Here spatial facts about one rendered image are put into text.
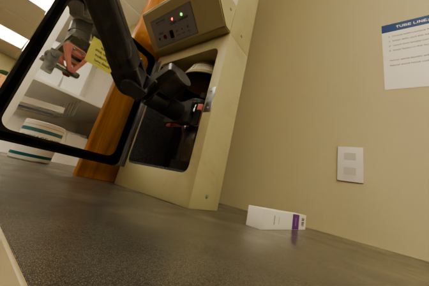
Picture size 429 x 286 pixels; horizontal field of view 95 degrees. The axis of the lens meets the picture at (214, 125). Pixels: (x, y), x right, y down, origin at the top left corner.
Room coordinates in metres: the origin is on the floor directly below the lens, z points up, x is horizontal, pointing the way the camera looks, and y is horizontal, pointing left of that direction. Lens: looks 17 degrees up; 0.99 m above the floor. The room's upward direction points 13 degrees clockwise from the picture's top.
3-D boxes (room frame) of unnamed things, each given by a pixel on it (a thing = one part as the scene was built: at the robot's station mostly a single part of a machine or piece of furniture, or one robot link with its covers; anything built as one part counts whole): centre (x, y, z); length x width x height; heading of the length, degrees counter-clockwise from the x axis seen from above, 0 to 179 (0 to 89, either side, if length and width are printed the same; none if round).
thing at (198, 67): (0.62, 0.06, 1.34); 0.18 x 0.18 x 0.05
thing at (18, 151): (0.81, 0.67, 1.01); 0.13 x 0.13 x 0.15
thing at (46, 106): (0.51, 0.35, 1.19); 0.30 x 0.01 x 0.40; 146
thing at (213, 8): (0.51, 0.17, 1.46); 0.32 x 0.12 x 0.10; 51
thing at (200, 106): (0.57, 0.06, 1.18); 0.09 x 0.07 x 0.07; 141
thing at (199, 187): (0.65, 0.06, 1.32); 0.32 x 0.25 x 0.77; 51
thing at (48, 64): (0.41, 0.40, 1.18); 0.02 x 0.02 x 0.06; 56
